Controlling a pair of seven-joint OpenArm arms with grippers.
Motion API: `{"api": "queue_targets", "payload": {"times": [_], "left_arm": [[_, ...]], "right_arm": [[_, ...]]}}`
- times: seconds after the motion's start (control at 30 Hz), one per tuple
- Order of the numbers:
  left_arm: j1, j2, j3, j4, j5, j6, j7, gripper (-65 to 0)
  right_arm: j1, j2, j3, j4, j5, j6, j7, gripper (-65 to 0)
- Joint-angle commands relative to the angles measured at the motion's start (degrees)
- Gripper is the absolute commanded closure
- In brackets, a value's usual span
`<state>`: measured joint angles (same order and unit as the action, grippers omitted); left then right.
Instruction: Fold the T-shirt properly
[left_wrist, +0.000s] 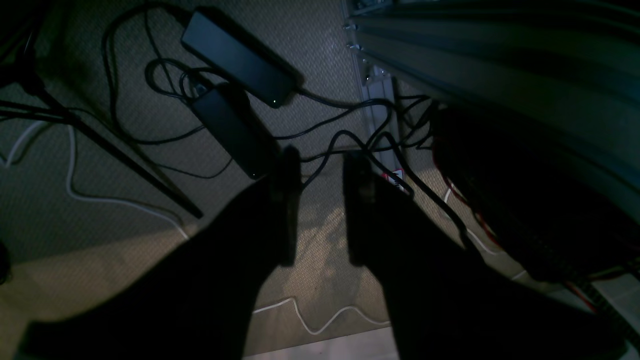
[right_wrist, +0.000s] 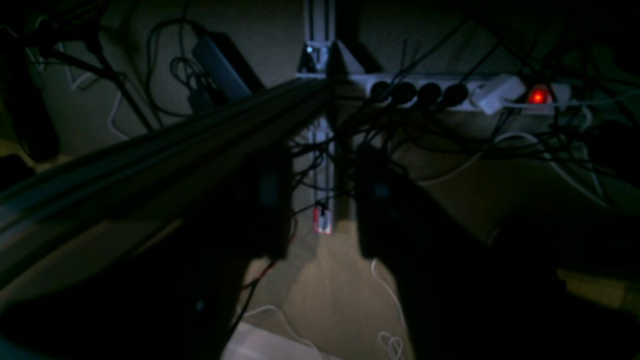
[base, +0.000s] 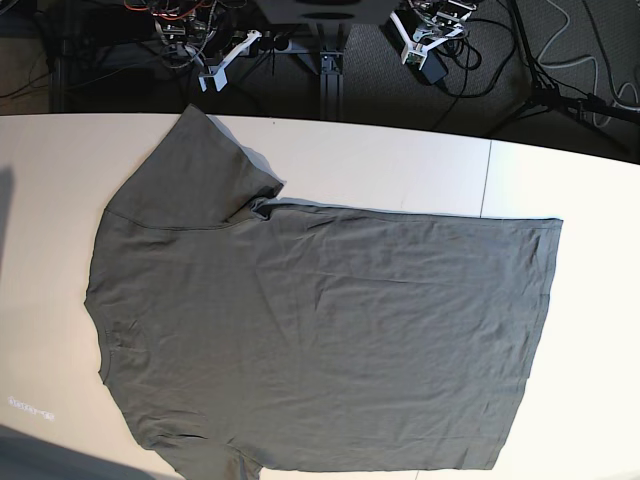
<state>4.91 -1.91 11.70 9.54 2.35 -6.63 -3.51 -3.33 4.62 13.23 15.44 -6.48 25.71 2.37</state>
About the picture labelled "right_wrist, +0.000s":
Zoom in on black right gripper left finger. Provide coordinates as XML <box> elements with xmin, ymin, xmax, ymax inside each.
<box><xmin>190</xmin><ymin>145</ymin><xmax>293</xmax><ymax>360</ymax></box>

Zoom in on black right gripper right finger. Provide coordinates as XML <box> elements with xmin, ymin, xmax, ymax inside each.
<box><xmin>354</xmin><ymin>144</ymin><xmax>563</xmax><ymax>360</ymax></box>

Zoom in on black power adapter brick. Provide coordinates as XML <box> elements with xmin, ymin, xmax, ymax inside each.
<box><xmin>191</xmin><ymin>32</ymin><xmax>265</xmax><ymax>101</ymax></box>

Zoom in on white power strip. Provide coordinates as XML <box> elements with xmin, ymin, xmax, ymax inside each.
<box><xmin>337</xmin><ymin>73</ymin><xmax>573</xmax><ymax>116</ymax></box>

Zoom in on white plug adapter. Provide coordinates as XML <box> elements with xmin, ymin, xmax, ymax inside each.
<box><xmin>470</xmin><ymin>73</ymin><xmax>527</xmax><ymax>116</ymax></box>

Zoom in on aluminium table frame post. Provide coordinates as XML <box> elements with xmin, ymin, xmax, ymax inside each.
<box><xmin>297</xmin><ymin>0</ymin><xmax>341</xmax><ymax>236</ymax></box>

